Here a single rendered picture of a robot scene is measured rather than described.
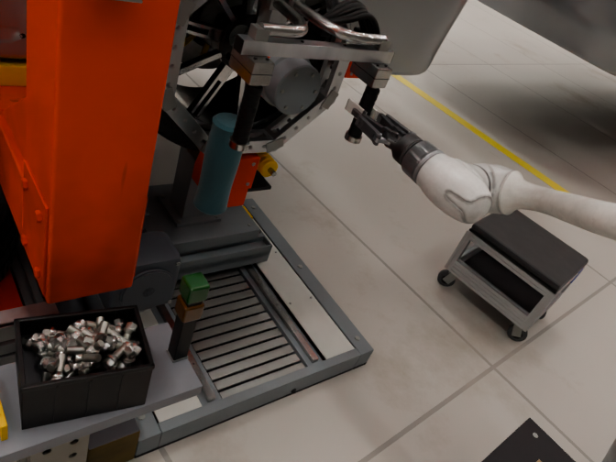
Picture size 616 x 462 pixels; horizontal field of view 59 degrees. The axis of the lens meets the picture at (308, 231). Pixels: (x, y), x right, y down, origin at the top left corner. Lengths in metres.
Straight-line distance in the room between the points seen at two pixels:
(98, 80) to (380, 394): 1.34
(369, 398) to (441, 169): 0.89
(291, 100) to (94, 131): 0.56
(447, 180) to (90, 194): 0.69
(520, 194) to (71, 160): 0.89
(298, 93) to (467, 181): 0.44
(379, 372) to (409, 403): 0.14
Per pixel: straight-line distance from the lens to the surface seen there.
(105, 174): 0.93
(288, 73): 1.26
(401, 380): 1.92
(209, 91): 1.50
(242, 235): 1.83
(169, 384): 1.09
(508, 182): 1.27
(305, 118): 1.58
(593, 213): 1.08
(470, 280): 2.29
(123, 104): 0.87
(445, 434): 1.87
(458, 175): 1.17
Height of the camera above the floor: 1.34
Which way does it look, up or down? 35 degrees down
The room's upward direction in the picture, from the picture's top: 22 degrees clockwise
